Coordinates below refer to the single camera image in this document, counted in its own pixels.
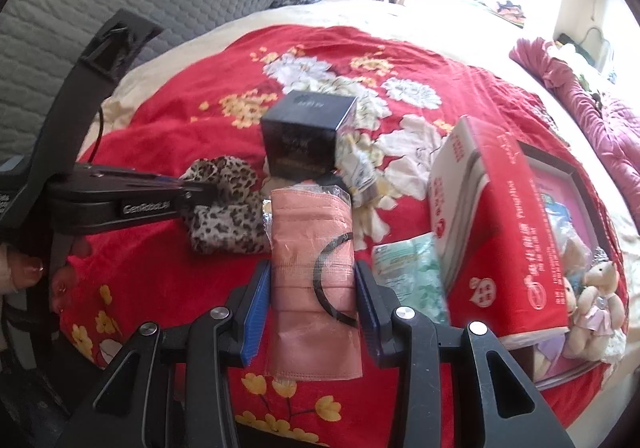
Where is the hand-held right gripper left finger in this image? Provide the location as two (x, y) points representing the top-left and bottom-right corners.
(55, 258), (273, 448)

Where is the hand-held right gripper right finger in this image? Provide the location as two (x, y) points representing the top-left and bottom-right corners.
(352, 259), (576, 448)

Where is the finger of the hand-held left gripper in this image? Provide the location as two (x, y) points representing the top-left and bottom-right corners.
(75, 165), (222, 209)

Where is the leopard print scrunchie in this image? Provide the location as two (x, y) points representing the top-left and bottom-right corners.
(179, 155), (272, 257)

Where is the black hair band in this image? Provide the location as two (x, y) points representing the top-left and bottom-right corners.
(312, 229), (360, 329)

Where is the pink face mask pack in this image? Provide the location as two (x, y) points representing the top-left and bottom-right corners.
(266, 183), (364, 382)

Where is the pink tray with dark frame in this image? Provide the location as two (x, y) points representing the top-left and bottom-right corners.
(515, 140), (627, 390)

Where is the person's left hand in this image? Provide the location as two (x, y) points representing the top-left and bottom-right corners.
(0, 239), (94, 315)

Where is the green floral tissue pack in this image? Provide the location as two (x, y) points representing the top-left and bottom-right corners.
(372, 233), (452, 327)

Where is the red floral blanket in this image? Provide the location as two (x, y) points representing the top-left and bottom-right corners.
(59, 25), (627, 448)

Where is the black cardboard box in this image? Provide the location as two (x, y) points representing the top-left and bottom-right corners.
(260, 90), (359, 180)

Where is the small clear floral packet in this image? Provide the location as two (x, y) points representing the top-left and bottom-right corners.
(334, 133), (382, 201)

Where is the red cardboard box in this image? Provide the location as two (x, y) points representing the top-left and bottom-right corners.
(427, 115), (572, 342)

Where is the cream bed sheet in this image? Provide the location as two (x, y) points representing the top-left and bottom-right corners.
(80, 0), (640, 279)

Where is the pink quilt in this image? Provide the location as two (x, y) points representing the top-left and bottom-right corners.
(509, 38), (640, 210)

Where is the colourful cloth on windowsill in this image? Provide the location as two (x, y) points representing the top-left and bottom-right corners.
(492, 0), (529, 30)

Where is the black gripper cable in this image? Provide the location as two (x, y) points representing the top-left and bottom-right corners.
(91, 104), (107, 155)

